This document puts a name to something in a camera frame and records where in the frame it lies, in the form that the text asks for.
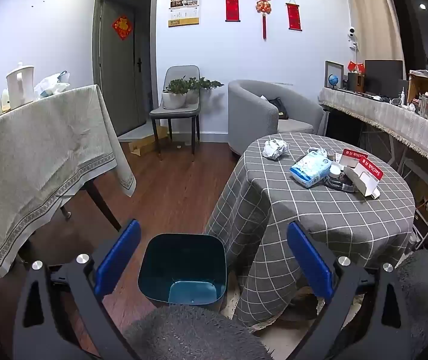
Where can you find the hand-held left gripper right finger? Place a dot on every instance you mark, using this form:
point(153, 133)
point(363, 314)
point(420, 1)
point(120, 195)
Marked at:
point(311, 262)

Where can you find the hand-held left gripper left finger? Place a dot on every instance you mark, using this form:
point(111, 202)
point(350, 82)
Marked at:
point(118, 258)

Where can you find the blue plastic bin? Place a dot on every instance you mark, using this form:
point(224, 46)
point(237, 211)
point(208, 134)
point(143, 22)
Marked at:
point(161, 262)

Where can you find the blue tissue packet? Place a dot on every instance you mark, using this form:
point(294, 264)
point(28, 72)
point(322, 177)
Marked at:
point(309, 170)

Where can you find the small white jar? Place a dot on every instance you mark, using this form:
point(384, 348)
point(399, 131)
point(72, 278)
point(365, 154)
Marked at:
point(335, 169)

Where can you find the red and white cardboard box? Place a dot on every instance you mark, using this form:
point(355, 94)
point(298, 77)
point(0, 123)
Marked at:
point(367, 176)
point(352, 156)

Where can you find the grey checked tablecloth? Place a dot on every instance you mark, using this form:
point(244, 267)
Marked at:
point(311, 213)

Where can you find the dark wooden table leg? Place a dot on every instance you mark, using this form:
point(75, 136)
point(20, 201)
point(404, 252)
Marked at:
point(101, 202)

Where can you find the flat cardboard box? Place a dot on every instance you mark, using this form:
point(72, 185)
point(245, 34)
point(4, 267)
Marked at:
point(146, 142)

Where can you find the crumpled white paper ball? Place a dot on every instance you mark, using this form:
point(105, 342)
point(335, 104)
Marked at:
point(274, 148)

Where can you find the beige patterned tablecloth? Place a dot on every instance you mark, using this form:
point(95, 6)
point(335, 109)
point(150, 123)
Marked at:
point(30, 150)

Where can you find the grey dining chair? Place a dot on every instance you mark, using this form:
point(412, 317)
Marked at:
point(176, 114)

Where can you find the black handbag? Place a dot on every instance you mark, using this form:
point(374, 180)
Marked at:
point(278, 108)

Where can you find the grey armchair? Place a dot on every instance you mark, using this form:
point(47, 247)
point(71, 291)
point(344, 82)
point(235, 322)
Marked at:
point(251, 116)

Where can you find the side desk with fringed cloth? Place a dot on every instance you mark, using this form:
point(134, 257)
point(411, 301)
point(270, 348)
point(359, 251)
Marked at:
point(386, 118)

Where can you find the potted plant in white pot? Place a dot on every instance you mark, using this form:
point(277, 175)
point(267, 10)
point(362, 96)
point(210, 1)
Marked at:
point(174, 95)

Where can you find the dark grey door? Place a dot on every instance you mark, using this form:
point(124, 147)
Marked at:
point(122, 82)

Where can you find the small blue globe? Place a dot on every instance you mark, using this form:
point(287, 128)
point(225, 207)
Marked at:
point(333, 81)

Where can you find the white plastic bag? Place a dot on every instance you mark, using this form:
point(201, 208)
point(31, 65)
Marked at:
point(50, 84)

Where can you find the potted green plant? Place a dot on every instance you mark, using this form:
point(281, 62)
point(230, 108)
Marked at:
point(206, 83)

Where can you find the white electric kettle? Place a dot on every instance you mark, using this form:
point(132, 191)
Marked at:
point(20, 84)

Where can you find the black monitor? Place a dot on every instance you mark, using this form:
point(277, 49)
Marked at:
point(383, 75)

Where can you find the small red flags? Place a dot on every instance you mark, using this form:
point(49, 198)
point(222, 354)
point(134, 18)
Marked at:
point(356, 66)

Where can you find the red diamond door decoration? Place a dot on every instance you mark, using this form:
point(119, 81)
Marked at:
point(122, 27)

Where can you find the red hanging scroll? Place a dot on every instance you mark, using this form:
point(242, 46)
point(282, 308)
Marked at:
point(294, 15)
point(232, 7)

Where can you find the beige curtain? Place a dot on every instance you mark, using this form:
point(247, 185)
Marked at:
point(371, 18)

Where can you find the picture frame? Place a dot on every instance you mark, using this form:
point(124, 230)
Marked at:
point(334, 68)

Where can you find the white security camera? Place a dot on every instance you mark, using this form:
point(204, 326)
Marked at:
point(352, 35)

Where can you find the wall calendar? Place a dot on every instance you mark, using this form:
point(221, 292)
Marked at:
point(183, 9)

